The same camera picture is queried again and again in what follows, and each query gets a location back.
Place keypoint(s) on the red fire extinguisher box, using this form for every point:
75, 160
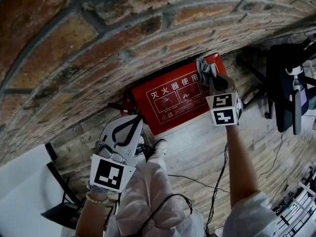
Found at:
172, 112

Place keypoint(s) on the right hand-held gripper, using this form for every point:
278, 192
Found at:
223, 107

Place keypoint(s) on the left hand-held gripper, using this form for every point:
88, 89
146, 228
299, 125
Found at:
108, 173

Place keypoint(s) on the person's left forearm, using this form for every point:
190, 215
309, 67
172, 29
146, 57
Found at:
91, 218

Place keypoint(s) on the black table frame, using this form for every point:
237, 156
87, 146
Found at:
64, 206

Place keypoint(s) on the purple packet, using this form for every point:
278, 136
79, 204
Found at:
304, 101

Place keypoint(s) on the person's white shirt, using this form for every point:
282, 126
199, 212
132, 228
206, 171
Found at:
249, 218

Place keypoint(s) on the person's white trousers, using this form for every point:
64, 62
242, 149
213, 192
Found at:
153, 194

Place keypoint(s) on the person's white shoe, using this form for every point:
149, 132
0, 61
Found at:
161, 147

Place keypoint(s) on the clear plastic bottle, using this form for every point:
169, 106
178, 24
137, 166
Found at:
297, 83

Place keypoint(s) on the white equipment rack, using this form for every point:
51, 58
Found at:
296, 206

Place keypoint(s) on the white table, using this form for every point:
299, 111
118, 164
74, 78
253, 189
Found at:
22, 194

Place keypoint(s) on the red fire extinguisher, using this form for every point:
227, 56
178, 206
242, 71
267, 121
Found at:
126, 107

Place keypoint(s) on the grey wiping cloth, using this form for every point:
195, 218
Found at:
205, 70

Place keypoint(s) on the person's right forearm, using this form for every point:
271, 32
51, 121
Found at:
242, 162

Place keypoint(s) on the black office chair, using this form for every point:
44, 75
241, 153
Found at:
284, 88

